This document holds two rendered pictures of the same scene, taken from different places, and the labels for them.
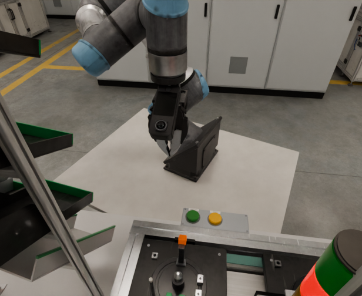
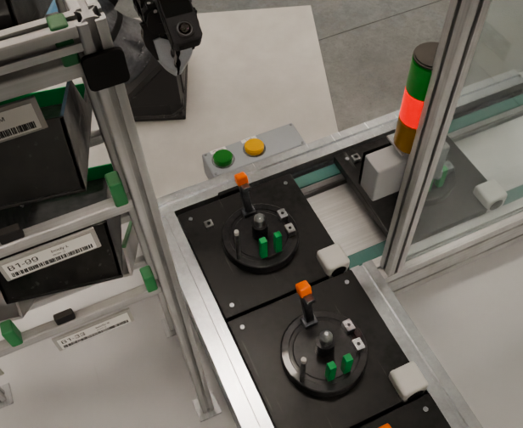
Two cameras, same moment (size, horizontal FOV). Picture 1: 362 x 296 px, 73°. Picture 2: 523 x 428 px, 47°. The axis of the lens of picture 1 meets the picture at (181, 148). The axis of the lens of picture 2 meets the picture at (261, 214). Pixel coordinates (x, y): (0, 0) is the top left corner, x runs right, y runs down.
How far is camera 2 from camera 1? 49 cm
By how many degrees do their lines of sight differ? 25
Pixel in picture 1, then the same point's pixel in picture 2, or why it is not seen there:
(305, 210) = (342, 106)
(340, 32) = not seen: outside the picture
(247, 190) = (267, 96)
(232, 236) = (288, 157)
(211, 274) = (289, 207)
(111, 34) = not seen: outside the picture
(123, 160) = not seen: hidden behind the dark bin
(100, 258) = (120, 282)
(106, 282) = (152, 301)
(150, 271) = (214, 243)
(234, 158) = (221, 56)
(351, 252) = (426, 58)
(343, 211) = (396, 82)
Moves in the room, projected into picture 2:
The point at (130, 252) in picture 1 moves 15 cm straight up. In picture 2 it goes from (171, 240) to (158, 191)
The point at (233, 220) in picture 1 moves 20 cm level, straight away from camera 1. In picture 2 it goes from (278, 137) to (258, 75)
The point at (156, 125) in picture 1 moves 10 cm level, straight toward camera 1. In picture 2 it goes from (179, 30) to (222, 67)
